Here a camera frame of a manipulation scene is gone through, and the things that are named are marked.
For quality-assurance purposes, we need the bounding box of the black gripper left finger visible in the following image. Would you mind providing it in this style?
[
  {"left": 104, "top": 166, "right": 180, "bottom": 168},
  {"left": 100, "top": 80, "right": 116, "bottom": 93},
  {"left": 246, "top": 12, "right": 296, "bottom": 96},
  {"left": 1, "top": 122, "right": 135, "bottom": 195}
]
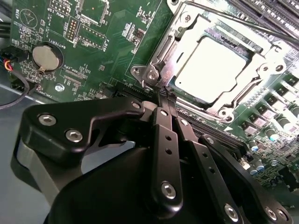
[{"left": 10, "top": 90, "right": 185, "bottom": 213}]

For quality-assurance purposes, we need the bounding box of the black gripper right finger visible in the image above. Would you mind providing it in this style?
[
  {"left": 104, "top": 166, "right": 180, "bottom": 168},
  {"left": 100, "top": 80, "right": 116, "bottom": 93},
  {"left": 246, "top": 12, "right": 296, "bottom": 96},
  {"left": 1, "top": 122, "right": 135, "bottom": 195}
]
[{"left": 167, "top": 91, "right": 293, "bottom": 224}]

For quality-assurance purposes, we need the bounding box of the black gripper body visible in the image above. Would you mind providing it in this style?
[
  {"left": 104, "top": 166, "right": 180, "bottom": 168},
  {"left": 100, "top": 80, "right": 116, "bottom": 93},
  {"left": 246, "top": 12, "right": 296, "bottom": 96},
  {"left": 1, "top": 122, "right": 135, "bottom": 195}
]
[{"left": 46, "top": 117, "right": 219, "bottom": 224}]

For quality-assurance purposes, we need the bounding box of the silver CPU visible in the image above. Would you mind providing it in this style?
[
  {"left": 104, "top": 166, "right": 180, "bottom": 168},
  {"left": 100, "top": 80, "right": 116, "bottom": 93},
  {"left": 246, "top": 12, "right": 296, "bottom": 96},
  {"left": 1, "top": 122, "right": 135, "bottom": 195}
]
[{"left": 173, "top": 35, "right": 249, "bottom": 105}]

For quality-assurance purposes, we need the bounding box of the metal socket cover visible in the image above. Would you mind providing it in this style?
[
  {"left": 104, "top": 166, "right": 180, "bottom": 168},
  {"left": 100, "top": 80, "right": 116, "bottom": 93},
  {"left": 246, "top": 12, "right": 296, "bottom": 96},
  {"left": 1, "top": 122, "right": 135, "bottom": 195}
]
[{"left": 149, "top": 7, "right": 287, "bottom": 123}]

